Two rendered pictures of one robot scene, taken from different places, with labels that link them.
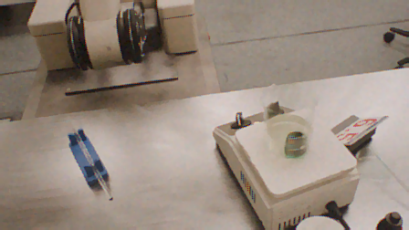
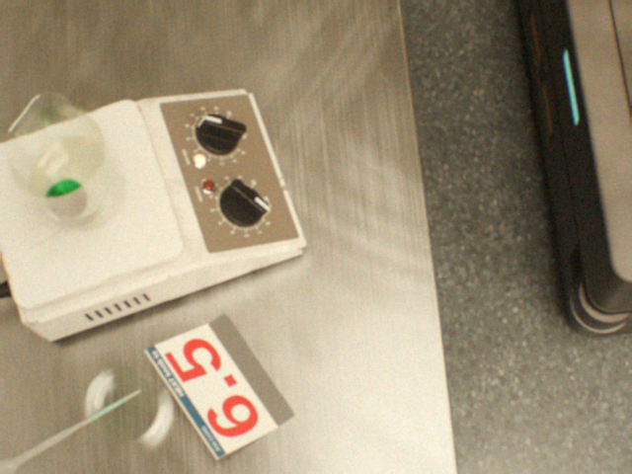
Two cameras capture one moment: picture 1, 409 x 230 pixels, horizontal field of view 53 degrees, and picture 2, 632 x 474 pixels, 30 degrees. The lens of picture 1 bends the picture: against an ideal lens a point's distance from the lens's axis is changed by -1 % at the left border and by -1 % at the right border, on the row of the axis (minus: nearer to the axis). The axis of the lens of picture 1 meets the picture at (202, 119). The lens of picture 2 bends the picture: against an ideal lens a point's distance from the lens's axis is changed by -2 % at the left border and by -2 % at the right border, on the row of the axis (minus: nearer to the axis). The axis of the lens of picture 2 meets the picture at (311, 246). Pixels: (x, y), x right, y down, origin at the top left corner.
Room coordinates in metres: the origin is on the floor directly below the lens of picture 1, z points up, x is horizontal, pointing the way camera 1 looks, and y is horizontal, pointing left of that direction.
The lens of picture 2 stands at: (0.54, -0.37, 1.59)
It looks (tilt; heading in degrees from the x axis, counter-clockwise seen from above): 74 degrees down; 98
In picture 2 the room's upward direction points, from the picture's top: 11 degrees counter-clockwise
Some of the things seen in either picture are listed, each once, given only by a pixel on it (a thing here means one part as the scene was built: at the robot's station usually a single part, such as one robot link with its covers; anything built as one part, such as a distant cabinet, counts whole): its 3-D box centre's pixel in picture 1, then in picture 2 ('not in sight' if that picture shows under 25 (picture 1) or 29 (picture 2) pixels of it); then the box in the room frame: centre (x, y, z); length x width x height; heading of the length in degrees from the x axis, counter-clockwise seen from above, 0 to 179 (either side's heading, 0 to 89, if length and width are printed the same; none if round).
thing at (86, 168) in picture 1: (86, 153); not in sight; (0.45, 0.19, 0.77); 0.10 x 0.03 x 0.04; 27
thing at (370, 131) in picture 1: (351, 128); (220, 383); (0.44, -0.23, 0.77); 0.09 x 0.06 x 0.04; 121
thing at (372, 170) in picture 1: (373, 165); (125, 406); (0.37, -0.24, 0.76); 0.06 x 0.06 x 0.02
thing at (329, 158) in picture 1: (293, 149); (78, 202); (0.35, -0.11, 0.83); 0.12 x 0.12 x 0.01; 16
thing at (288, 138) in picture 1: (286, 123); (69, 167); (0.36, -0.10, 0.88); 0.07 x 0.06 x 0.08; 99
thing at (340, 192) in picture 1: (281, 157); (127, 209); (0.38, -0.10, 0.79); 0.22 x 0.13 x 0.08; 16
